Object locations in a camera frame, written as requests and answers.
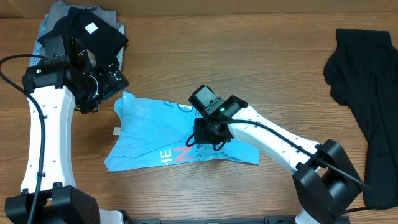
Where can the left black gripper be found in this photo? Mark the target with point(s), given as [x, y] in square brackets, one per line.
[109, 87]

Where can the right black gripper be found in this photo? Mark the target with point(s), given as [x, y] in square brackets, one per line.
[202, 138]

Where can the light blue printed t-shirt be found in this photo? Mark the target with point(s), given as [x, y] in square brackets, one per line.
[154, 132]

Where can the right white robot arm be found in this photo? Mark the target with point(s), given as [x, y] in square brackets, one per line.
[325, 179]

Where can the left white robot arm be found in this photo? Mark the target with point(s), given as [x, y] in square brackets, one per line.
[67, 80]

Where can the folded black shirt with tag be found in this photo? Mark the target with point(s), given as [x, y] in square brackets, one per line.
[96, 35]

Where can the folded light blue jeans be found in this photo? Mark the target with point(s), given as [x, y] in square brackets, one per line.
[38, 47]

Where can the folded grey garment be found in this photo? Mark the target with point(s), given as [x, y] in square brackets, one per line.
[60, 9]

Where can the black garment on right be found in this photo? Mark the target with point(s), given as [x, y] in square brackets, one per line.
[362, 73]

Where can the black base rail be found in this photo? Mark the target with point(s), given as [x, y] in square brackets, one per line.
[265, 220]

